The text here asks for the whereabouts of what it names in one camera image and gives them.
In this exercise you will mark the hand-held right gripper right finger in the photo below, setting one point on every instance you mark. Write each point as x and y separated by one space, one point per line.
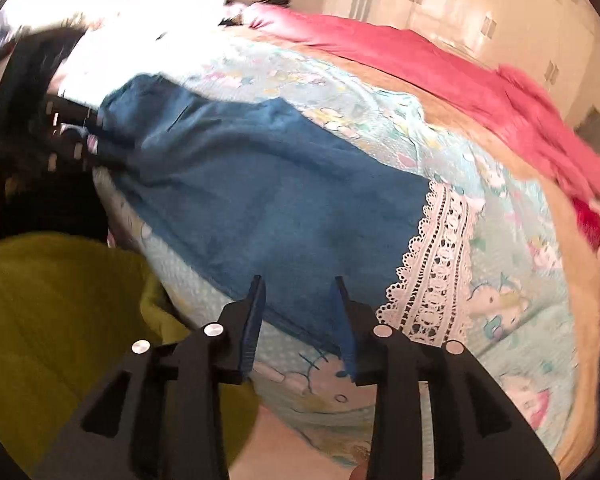
347 345

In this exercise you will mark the light blue cartoon printed blanket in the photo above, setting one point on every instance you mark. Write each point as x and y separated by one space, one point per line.
505 310

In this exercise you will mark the pink duvet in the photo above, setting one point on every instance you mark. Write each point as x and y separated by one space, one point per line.
405 45

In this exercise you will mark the cream wardrobe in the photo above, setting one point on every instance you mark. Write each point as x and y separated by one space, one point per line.
480 10

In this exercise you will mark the tan bed sheet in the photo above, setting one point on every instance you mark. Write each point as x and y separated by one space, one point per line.
575 240

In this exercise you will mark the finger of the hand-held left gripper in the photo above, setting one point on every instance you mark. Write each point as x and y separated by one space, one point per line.
95 155
77 112

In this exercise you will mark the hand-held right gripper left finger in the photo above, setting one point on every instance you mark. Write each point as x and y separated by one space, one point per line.
252 330

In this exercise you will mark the yellow-green clothing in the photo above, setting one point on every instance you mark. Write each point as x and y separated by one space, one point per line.
55 310

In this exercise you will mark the red pillow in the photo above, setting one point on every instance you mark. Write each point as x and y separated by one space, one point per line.
587 222

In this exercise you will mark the blue denim jeans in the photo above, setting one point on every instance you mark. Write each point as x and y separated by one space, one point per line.
255 185

